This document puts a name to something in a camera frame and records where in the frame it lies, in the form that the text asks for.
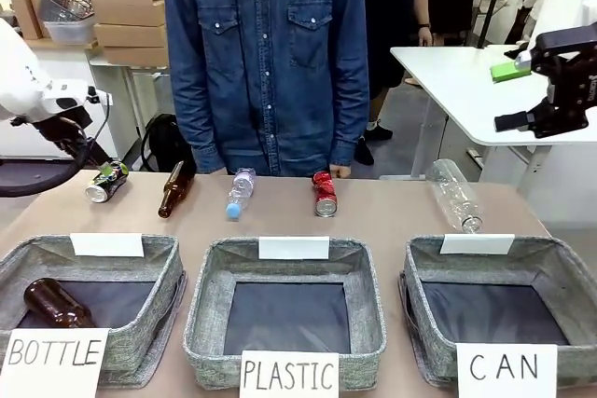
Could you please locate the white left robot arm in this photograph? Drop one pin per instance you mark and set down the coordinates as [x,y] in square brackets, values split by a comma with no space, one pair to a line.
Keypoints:
[21,83]

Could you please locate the brown glass bottle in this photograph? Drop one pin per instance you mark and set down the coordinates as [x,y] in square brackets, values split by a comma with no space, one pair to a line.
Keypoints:
[173,190]
[53,307]

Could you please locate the person right forearm denim sleeve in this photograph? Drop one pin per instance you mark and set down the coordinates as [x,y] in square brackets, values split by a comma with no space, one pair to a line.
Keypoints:
[200,127]

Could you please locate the plastic bottle blue cap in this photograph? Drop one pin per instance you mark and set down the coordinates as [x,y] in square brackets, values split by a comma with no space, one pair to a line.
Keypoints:
[241,193]

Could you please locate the black wristwatch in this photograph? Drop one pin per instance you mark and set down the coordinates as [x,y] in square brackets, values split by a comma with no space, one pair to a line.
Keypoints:
[424,24]

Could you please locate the white paper sign BOTTLE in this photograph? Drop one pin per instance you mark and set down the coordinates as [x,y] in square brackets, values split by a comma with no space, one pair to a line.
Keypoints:
[51,365]

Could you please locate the white paper sign PLASTIC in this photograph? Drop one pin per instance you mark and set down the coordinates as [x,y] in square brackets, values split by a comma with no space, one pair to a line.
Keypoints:
[289,374]

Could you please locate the white paper sign CAN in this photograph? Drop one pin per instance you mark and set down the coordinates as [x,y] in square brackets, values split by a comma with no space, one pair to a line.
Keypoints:
[506,370]

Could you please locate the white background table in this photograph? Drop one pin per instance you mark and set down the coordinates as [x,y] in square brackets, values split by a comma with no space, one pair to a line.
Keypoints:
[448,86]

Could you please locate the black backpack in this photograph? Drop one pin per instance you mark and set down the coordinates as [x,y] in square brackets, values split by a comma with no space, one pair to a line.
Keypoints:
[158,146]

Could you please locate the crushed red can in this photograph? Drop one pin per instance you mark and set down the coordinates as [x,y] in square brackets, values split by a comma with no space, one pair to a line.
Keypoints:
[325,193]

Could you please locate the white side desk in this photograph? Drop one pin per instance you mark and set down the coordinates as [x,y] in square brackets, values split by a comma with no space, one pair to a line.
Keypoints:
[126,90]

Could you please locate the black shoe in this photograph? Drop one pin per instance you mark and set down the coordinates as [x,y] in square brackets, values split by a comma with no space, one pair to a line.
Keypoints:
[365,152]
[380,131]

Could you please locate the blank white card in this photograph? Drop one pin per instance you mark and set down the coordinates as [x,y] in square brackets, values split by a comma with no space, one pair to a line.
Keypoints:
[107,245]
[294,249]
[476,244]

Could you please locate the crushed green black can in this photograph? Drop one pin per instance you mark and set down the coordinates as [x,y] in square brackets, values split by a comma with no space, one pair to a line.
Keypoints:
[106,183]

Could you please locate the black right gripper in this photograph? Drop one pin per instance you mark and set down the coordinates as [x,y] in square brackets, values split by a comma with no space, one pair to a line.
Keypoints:
[578,90]

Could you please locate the translucent plastic bin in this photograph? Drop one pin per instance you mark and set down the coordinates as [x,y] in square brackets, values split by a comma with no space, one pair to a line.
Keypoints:
[70,31]

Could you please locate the clear capless plastic bottle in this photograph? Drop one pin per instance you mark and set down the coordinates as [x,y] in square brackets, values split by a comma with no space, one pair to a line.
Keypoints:
[454,195]

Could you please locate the person left forearm denim sleeve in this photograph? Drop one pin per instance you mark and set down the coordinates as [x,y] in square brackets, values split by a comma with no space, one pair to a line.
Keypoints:
[350,127]

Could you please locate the grey fabric basket bottle label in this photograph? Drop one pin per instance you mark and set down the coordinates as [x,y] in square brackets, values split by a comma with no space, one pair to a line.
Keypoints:
[154,295]

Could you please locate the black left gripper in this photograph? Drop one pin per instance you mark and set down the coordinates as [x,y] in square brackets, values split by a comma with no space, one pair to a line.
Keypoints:
[65,133]

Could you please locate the flat cardboard box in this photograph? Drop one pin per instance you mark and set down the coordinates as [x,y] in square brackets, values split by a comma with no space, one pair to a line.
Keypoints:
[135,56]
[130,35]

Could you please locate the bystander hand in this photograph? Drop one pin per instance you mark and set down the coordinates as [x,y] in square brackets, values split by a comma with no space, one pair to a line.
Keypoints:
[426,36]

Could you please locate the metal mesh basket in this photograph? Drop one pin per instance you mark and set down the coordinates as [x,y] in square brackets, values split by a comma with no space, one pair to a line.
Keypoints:
[65,3]

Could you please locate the person torso denim shirt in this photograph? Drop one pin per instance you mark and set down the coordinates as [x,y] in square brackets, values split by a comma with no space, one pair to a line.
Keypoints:
[261,67]

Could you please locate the small cardboard box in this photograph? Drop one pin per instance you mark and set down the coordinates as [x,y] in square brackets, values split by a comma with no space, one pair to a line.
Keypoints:
[25,16]

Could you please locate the bystander in black clothes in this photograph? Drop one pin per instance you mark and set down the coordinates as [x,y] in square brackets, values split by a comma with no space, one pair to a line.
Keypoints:
[392,6]

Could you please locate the person left hand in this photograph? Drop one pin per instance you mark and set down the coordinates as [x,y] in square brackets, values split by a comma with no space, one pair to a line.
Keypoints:
[340,171]

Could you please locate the grey fabric basket plastic label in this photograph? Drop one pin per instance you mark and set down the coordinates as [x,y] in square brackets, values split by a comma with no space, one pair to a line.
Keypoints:
[214,291]

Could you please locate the grey fabric basket can label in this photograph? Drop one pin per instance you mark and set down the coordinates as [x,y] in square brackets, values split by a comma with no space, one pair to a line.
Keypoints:
[415,272]

